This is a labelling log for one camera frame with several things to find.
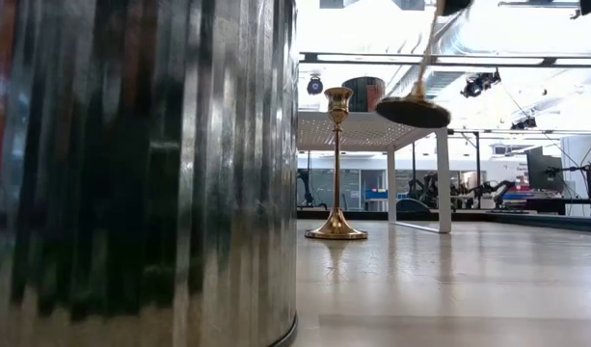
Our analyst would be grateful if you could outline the white perforated metal shelf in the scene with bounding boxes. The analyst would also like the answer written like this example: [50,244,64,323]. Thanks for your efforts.
[297,111,453,235]

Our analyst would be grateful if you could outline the gold brass candlestick holder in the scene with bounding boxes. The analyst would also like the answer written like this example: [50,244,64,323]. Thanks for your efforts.
[374,0,453,130]
[304,86,369,241]

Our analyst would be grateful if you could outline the black aluminium table frame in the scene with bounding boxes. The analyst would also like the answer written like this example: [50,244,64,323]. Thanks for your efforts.
[297,207,591,235]

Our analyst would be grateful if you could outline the black ceiling track spotlights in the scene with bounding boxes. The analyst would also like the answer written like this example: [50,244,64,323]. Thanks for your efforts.
[460,68,502,99]

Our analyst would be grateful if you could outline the black background monitor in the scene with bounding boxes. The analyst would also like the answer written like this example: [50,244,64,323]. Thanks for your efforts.
[524,147,566,194]

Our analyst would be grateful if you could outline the tin can with orange contents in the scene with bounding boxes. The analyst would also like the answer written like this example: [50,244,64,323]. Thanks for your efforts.
[0,0,300,347]
[341,75,387,114]

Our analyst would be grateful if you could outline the black overhead rig beam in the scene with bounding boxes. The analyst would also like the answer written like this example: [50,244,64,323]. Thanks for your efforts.
[298,50,591,69]

